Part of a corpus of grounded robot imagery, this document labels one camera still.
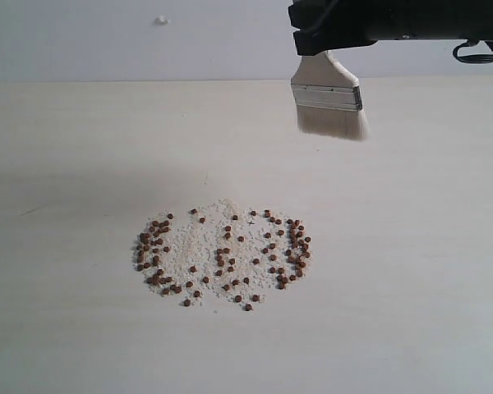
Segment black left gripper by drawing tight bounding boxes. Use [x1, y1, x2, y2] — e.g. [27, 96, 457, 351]
[288, 0, 493, 56]

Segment wooden paint brush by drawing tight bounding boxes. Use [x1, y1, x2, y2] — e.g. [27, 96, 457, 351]
[290, 51, 369, 141]

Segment brown pellets and white crumbs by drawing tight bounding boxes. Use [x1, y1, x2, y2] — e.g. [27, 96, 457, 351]
[132, 199, 312, 311]

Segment white wall hook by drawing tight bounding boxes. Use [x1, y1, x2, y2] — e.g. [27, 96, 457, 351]
[154, 16, 169, 25]

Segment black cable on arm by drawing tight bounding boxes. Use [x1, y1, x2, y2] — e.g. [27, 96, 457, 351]
[452, 39, 493, 65]

